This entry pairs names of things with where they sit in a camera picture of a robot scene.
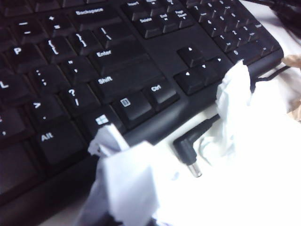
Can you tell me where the smooth white paper ball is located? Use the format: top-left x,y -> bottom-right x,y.
199,60 -> 301,226

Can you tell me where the brown paper ball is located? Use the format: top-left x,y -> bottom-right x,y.
281,54 -> 301,123

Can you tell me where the black computer keyboard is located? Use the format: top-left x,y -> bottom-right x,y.
0,0 -> 285,208

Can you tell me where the black barrel plug cable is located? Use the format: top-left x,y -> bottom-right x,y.
173,114 -> 222,178

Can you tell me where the black keyboard cable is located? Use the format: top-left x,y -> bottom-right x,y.
255,65 -> 290,82

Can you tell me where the black mouse cable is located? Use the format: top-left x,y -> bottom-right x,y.
267,0 -> 301,36

